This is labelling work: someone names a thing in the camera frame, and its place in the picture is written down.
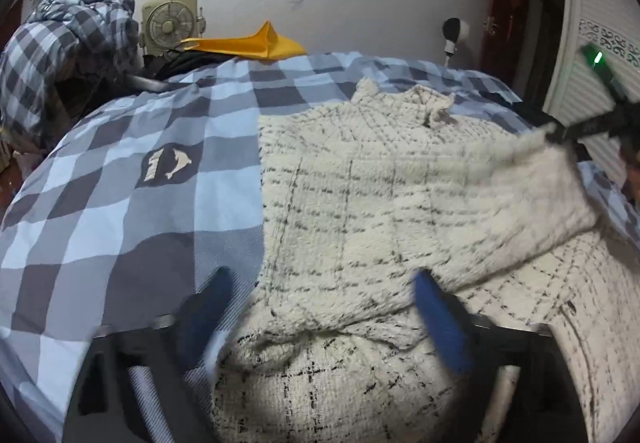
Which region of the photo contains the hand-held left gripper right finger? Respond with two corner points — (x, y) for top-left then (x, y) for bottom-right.
(412, 270), (590, 443)

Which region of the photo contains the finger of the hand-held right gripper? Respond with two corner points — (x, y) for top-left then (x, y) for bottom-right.
(544, 120), (586, 146)

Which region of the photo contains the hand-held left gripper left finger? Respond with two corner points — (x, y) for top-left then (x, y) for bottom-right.
(65, 267), (236, 443)

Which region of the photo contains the cream plaid shirt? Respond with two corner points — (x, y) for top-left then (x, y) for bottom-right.
(212, 78), (640, 443)

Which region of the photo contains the dark red door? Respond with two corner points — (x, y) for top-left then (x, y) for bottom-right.
(480, 0), (567, 101)

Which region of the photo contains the blue grey checked bed sheet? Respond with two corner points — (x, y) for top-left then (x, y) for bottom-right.
(0, 52), (640, 443)

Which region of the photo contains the dark cloth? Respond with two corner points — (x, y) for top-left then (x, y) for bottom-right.
(142, 49), (223, 84)

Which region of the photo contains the yellow cloth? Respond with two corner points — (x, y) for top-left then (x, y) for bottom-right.
(181, 20), (308, 60)

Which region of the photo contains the beige box fan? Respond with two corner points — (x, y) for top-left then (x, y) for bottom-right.
(140, 0), (207, 57)

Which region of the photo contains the bundled checked quilt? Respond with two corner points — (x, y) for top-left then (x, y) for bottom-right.
(0, 0), (140, 151)

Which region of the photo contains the white security camera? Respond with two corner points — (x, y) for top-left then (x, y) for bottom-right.
(442, 18), (471, 68)

